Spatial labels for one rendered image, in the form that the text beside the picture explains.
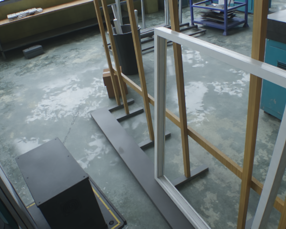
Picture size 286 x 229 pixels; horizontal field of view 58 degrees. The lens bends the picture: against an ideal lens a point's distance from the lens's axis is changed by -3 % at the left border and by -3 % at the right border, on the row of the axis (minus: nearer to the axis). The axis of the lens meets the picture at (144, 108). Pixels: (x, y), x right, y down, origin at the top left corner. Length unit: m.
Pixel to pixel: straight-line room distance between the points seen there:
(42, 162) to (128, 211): 0.97
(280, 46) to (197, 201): 1.77
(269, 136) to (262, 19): 2.10
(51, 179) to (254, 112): 1.26
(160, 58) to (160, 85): 0.22
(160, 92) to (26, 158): 1.10
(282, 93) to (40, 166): 2.53
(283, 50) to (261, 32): 1.74
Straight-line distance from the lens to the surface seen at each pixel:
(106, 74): 4.14
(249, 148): 1.66
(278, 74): 1.21
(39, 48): 7.25
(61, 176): 1.79
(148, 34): 6.46
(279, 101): 3.30
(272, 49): 3.14
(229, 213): 2.47
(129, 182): 2.75
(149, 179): 2.67
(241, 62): 1.33
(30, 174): 1.91
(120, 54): 4.68
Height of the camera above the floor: 2.00
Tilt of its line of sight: 32 degrees down
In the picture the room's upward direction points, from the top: 10 degrees counter-clockwise
